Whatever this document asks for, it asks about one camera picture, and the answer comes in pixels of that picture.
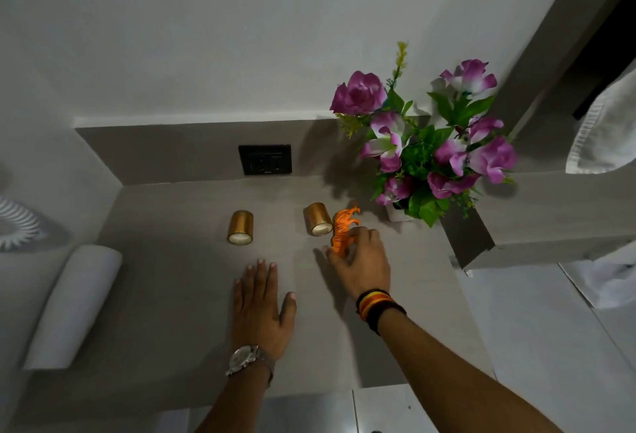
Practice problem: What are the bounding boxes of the person's left hand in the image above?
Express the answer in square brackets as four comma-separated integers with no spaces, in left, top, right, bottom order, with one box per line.
[233,259,297,362]

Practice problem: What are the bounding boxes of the person's right hand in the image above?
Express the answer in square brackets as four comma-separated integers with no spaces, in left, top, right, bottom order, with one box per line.
[325,227,391,302]

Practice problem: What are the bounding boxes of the orange toy tiger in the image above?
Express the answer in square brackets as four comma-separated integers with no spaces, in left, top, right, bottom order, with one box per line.
[330,205,362,255]

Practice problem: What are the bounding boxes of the person's left forearm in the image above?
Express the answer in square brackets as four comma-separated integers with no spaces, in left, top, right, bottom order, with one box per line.
[196,354,275,433]

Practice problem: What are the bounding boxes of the person's right forearm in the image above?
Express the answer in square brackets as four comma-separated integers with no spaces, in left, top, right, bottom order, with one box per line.
[377,308,563,433]

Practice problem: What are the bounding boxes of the gold candle holder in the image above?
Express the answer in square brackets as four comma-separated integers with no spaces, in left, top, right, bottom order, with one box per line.
[228,210,254,246]
[304,202,333,237]

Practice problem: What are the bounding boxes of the striped thread wristbands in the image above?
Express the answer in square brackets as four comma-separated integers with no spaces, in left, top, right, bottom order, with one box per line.
[355,289,407,337]

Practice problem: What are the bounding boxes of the silver wristwatch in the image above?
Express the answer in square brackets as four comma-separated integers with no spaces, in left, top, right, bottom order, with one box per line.
[226,345,276,386]

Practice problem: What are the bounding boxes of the white flower pot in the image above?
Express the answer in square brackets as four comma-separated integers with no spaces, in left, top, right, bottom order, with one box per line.
[386,203,422,223]

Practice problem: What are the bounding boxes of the purple artificial flower bouquet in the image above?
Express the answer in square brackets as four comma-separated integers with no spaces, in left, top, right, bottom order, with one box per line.
[330,41,519,228]

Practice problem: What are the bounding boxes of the rolled white towel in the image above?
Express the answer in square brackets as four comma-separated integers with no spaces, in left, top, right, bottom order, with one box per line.
[21,244,123,372]

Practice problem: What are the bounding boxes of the white cloth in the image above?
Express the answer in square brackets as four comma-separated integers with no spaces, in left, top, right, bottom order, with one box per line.
[560,254,636,309]

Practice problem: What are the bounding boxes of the hanging white towel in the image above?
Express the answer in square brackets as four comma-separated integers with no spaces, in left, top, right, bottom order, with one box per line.
[565,70,636,175]

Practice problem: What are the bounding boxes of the black wall socket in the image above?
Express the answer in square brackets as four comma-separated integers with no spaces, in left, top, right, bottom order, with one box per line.
[238,144,292,176]

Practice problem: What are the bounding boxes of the white coiled cord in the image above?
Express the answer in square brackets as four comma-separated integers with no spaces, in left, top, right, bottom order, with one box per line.
[0,195,41,251]

